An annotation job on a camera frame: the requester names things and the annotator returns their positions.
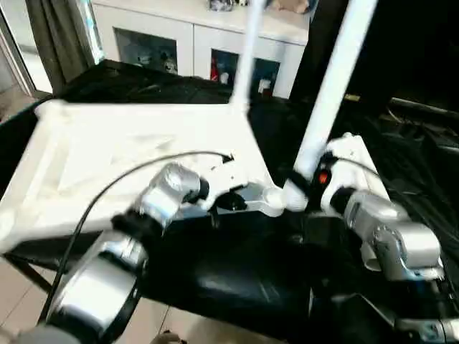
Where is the dark metal rod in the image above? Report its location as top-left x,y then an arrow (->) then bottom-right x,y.
389,97 -> 459,116

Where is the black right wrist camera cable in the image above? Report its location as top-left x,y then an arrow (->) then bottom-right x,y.
329,156 -> 382,181

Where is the grey curtain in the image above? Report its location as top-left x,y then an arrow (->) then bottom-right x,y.
27,0 -> 105,94

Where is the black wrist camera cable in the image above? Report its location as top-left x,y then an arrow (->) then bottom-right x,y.
39,150 -> 235,324
329,156 -> 382,181

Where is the white plastic table top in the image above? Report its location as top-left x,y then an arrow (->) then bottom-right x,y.
0,98 -> 288,254

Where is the black plastic mat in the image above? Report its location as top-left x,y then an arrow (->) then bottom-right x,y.
0,59 -> 459,344

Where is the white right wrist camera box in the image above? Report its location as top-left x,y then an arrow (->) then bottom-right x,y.
321,132 -> 367,213

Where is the white glass-door cabinet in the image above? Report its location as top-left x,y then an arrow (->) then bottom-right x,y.
91,0 -> 311,100

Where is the black box gold label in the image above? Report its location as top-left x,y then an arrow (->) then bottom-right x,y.
290,0 -> 392,105

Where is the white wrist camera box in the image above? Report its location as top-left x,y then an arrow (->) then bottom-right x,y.
321,132 -> 367,213
200,157 -> 252,213

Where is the black left wrist camera cable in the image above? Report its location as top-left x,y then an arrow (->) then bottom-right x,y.
39,150 -> 235,324

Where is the dark metal table frame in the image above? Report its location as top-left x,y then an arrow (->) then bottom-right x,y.
6,252 -> 55,295

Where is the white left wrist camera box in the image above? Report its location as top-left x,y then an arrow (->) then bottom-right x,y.
200,157 -> 252,213

